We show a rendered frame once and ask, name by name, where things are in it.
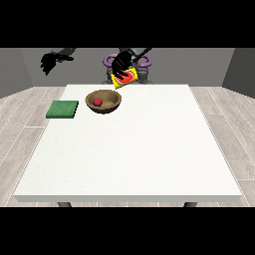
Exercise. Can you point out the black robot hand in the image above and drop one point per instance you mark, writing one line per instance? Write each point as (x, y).
(120, 64)
(50, 62)

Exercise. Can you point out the yellow cup with melon print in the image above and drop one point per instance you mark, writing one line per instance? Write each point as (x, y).
(128, 78)

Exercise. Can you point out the brown wooden bowl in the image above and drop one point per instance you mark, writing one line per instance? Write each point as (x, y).
(105, 103)

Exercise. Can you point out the dark table leg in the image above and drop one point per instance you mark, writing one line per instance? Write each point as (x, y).
(190, 204)
(64, 204)

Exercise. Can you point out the small red ball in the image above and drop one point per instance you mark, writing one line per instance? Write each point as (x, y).
(97, 101)

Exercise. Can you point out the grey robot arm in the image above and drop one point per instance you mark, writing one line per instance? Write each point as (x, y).
(66, 51)
(138, 52)

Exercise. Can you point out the green square pad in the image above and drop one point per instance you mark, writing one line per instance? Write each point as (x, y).
(62, 109)

